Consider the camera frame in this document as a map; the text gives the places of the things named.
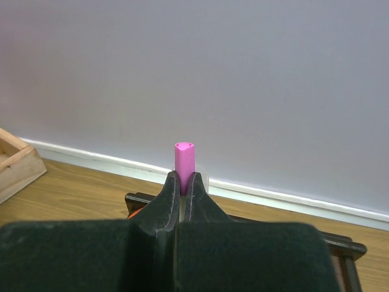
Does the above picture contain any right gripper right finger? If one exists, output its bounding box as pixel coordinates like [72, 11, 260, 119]
[174, 173, 339, 291]

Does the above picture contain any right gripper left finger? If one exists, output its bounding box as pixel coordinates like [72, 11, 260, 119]
[1, 172, 180, 291]

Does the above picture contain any orange black highlighter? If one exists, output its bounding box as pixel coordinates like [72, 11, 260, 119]
[127, 208, 142, 219]

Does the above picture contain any pink capped white marker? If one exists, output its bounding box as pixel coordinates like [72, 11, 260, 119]
[174, 142, 195, 221]

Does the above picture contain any wooden clothes rack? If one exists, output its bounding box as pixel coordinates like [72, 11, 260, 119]
[1, 129, 47, 203]

